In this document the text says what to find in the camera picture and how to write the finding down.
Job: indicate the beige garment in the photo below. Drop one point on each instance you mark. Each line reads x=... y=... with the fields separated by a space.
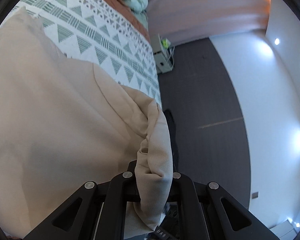
x=64 y=122

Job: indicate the white patterned bed blanket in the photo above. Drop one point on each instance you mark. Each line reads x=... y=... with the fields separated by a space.
x=92 y=30

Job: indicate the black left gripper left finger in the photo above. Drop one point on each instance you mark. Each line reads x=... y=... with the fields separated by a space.
x=94 y=211

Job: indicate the pink curtain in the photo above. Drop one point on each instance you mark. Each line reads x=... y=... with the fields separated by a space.
x=182 y=21

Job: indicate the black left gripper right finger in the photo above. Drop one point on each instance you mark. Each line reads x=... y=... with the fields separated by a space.
x=210 y=212

